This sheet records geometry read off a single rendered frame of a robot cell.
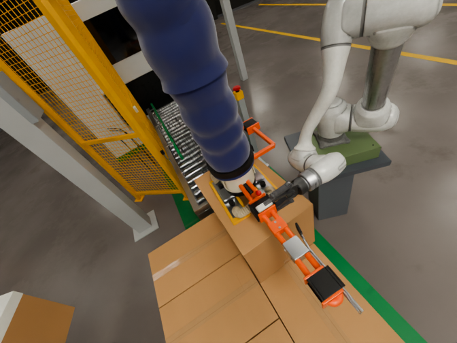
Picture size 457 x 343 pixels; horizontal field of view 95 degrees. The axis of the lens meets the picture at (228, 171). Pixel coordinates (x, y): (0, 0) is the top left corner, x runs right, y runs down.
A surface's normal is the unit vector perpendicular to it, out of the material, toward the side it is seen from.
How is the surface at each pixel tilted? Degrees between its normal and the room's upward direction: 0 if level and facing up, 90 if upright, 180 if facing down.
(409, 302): 0
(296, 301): 0
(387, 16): 92
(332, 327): 0
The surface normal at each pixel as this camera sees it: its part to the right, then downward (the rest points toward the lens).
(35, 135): 0.44, 0.55
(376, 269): -0.29, -0.66
